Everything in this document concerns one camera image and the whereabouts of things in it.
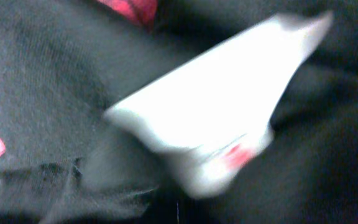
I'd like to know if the black garment with white tag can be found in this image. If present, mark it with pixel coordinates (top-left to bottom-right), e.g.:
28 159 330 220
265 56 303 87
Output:
0 1 358 223

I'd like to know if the red navy plaid garment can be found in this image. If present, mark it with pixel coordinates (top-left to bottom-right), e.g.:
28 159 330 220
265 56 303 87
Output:
98 0 158 29

